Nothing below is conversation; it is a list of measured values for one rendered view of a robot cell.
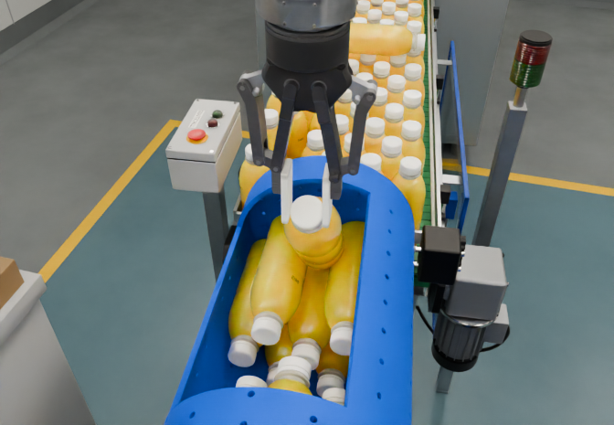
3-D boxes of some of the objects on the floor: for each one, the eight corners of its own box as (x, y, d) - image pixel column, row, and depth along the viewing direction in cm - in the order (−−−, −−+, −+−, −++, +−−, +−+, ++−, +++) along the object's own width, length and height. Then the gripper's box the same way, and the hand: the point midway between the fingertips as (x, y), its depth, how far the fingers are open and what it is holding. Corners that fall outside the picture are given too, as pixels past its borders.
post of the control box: (235, 413, 187) (197, 167, 124) (238, 402, 190) (203, 157, 127) (247, 415, 187) (216, 169, 123) (249, 403, 190) (220, 158, 126)
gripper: (201, 25, 48) (227, 231, 63) (403, 39, 46) (378, 249, 61) (225, -7, 54) (243, 189, 69) (405, 4, 52) (382, 204, 67)
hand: (307, 194), depth 63 cm, fingers closed on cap, 4 cm apart
